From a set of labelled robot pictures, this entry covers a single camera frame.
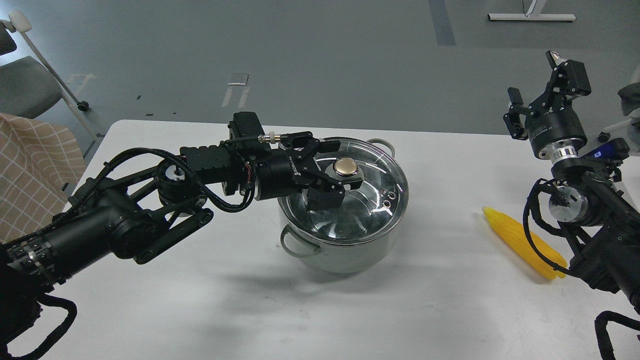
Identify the glass pot lid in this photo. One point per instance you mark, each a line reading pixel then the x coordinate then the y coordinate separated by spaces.
pixel 366 213

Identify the yellow corn cob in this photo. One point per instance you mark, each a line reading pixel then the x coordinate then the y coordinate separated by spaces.
pixel 513 234

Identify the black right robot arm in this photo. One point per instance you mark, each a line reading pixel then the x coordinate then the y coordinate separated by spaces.
pixel 580 203

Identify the white steel cooking pot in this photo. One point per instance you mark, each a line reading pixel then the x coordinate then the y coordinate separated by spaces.
pixel 334 258

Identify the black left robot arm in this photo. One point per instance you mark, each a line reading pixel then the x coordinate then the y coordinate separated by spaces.
pixel 146 200

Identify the beige checkered cloth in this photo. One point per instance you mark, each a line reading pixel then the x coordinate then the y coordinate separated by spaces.
pixel 37 159

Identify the white desk leg base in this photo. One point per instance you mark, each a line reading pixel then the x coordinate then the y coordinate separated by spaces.
pixel 534 13

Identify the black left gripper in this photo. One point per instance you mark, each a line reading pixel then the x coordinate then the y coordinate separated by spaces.
pixel 290 168

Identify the grey chair at right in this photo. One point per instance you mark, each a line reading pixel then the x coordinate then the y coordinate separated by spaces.
pixel 629 128

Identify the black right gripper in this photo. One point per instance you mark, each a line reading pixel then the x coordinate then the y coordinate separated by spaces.
pixel 551 118

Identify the grey office chair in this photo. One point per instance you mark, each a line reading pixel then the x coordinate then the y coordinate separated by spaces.
pixel 30 86

